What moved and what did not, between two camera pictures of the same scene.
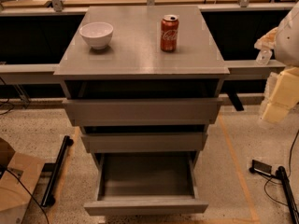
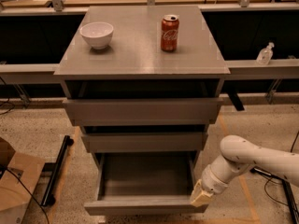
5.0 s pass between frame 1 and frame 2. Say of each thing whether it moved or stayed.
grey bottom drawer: stayed
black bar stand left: stayed
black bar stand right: stayed
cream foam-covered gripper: moved
